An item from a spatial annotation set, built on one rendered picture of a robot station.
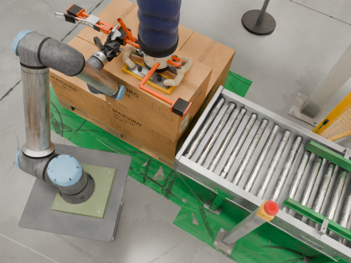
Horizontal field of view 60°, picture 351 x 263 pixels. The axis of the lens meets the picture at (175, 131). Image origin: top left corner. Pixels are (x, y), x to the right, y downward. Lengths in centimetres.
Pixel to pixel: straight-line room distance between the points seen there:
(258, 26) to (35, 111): 284
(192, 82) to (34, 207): 115
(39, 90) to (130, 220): 141
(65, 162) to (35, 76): 44
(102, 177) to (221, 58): 141
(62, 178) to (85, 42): 144
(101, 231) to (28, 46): 98
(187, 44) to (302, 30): 172
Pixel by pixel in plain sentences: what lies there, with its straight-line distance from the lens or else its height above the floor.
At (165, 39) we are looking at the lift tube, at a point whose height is 128.
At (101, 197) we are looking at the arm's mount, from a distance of 175.
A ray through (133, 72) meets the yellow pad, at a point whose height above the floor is 97.
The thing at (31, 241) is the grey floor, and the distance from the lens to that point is 263.
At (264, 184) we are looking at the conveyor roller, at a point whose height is 55.
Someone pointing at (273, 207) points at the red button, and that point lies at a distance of 155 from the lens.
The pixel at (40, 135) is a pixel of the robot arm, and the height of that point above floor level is 114.
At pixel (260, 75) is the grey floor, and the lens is 332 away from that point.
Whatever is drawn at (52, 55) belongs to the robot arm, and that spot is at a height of 151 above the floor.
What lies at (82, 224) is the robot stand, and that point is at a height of 75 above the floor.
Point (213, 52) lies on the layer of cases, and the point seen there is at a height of 54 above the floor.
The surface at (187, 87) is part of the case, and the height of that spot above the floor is 94.
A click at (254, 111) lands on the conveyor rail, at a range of 233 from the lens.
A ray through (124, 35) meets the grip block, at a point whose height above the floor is 109.
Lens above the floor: 244
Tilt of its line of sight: 62 degrees down
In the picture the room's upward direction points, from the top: 8 degrees clockwise
